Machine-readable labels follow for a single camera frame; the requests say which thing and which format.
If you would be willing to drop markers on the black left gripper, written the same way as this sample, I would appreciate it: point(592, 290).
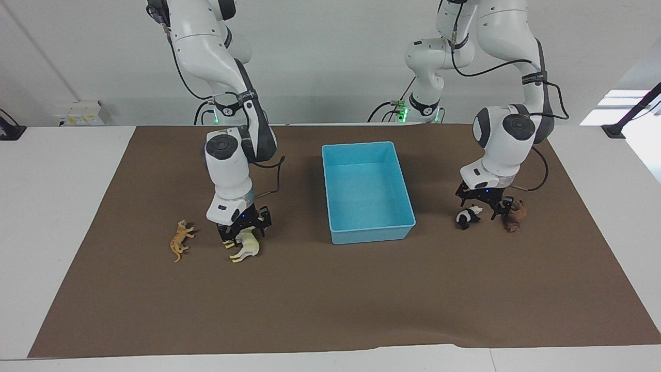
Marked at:
point(485, 194)

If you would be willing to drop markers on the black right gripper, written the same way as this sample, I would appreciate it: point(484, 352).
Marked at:
point(240, 222)

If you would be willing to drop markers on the cream horse toy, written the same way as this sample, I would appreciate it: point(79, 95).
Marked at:
point(249, 245)

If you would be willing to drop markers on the black and white panda toy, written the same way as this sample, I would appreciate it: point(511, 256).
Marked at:
point(466, 217)

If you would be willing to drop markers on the brown lion toy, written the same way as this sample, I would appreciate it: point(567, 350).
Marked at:
point(515, 219)

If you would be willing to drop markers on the orange tiger toy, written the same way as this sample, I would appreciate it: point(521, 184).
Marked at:
point(179, 240)

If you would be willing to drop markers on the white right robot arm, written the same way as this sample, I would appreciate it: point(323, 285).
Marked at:
point(227, 160)

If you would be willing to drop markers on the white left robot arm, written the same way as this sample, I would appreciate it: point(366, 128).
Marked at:
point(503, 139)

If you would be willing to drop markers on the light blue storage box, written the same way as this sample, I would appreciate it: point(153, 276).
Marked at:
point(366, 191)

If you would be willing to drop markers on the brown table mat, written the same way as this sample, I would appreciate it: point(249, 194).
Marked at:
point(310, 299)

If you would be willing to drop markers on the black stand pole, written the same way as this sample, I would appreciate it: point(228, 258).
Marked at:
point(632, 111)

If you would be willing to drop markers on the black stand clamp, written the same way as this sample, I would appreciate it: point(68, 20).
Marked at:
point(9, 129)

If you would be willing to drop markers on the white wall socket box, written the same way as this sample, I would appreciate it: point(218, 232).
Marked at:
point(78, 113)

